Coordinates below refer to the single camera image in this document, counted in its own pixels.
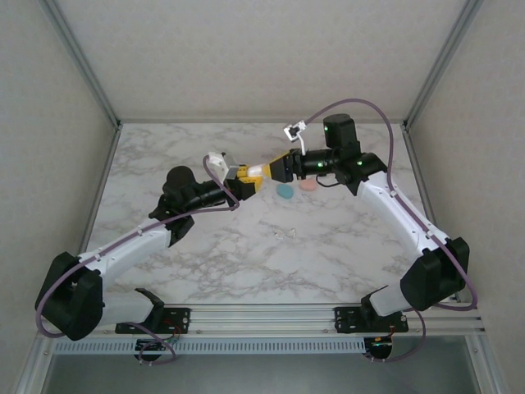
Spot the controller board with LEDs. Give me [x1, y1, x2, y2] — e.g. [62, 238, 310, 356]
[135, 338, 172, 353]
[368, 336, 395, 358]

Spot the thin black gripper wire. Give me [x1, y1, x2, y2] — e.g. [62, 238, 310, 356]
[314, 174, 342, 189]

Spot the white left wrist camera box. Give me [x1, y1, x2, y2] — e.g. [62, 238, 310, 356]
[203, 151, 240, 181]

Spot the thin aluminium table rail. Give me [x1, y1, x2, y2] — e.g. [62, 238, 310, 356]
[402, 126, 457, 304]
[61, 124, 124, 305]
[117, 117, 408, 125]

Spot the wide aluminium base rail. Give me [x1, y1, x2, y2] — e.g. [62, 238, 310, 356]
[39, 302, 487, 338]

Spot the aluminium corner post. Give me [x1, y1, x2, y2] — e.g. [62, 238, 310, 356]
[402, 0, 486, 131]
[39, 0, 122, 128]

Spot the grey slotted cable duct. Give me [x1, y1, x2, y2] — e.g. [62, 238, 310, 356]
[52, 338, 367, 355]

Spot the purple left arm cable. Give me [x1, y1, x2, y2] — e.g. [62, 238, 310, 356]
[34, 155, 241, 366]

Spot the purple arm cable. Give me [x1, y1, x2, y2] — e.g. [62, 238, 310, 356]
[304, 97, 479, 364]
[34, 155, 241, 366]

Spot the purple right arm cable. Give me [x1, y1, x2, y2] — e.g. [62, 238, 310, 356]
[304, 97, 479, 364]

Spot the aluminium lower frame bar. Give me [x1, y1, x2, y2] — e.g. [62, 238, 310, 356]
[14, 338, 57, 394]
[463, 334, 512, 394]

